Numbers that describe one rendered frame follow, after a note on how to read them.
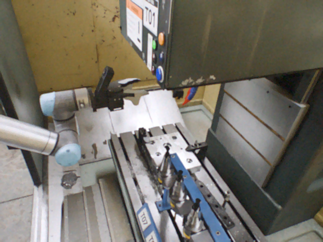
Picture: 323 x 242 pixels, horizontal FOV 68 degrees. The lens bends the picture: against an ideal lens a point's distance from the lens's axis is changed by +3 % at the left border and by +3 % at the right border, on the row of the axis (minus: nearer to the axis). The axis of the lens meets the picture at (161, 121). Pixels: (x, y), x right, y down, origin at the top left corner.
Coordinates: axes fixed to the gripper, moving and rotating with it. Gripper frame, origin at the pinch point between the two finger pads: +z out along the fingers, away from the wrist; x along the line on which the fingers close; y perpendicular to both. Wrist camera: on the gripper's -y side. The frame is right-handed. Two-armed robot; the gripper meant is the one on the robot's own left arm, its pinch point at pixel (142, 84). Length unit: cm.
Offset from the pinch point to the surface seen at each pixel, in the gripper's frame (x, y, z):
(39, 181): -23, 62, -52
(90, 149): -59, 79, -24
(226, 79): 32.4, -15.7, 12.4
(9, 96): -24, 10, -50
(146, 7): 18.1, -30.4, -4.0
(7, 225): -63, 143, -96
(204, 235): 49, 25, 3
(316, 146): 33, 21, 62
